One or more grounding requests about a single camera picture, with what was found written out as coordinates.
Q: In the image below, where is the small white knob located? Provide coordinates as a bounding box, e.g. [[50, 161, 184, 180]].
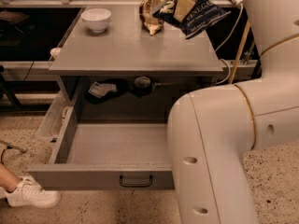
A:
[[50, 48, 61, 59]]

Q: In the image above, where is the grey open drawer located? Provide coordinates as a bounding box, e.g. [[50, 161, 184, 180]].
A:
[[28, 106, 174, 190]]

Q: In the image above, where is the clear plastic bin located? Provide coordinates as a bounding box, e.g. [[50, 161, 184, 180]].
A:
[[36, 91, 68, 142]]

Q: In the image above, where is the white sneaker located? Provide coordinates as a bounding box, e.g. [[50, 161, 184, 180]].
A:
[[4, 176, 62, 208]]

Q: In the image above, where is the black drawer handle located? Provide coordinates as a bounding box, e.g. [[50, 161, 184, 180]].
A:
[[119, 175, 153, 188]]

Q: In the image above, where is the black tape roll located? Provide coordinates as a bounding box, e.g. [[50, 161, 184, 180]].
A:
[[133, 76, 152, 96]]

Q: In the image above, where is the white bowl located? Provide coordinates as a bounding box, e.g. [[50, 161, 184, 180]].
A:
[[81, 8, 111, 33]]

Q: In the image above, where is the grey cabinet counter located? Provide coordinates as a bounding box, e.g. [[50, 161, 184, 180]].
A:
[[50, 4, 222, 123]]

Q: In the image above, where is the person's bare leg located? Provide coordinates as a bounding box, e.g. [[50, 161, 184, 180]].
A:
[[0, 163, 21, 192]]

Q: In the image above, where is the brown chip bag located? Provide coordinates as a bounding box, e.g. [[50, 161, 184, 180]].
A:
[[139, 0, 164, 35]]

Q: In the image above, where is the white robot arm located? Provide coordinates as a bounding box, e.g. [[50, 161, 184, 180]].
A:
[[167, 0, 299, 224]]

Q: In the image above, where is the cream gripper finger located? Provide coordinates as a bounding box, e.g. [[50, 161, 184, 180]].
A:
[[174, 0, 196, 22]]

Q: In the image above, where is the blue chip bag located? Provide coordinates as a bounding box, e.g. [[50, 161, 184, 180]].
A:
[[151, 0, 230, 39]]

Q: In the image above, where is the white power cable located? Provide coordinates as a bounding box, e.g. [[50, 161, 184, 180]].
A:
[[214, 4, 244, 86]]

